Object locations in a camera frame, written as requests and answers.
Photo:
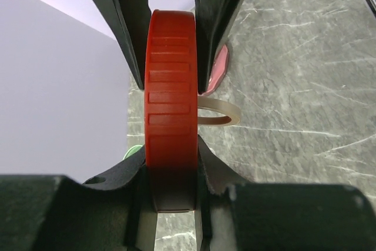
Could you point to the pink dotted plate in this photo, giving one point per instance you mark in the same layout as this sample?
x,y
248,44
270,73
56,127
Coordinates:
x,y
219,70

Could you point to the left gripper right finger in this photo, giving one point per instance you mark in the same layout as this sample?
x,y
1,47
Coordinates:
x,y
212,19

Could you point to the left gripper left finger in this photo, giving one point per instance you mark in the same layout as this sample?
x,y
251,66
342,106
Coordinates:
x,y
129,21

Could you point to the green round lid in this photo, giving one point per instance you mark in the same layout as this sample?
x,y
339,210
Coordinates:
x,y
132,150

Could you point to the cream pink bowl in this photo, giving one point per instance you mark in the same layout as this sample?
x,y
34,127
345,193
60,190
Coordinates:
x,y
230,113

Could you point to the red round lid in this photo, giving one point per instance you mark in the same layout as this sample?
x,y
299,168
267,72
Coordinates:
x,y
171,110

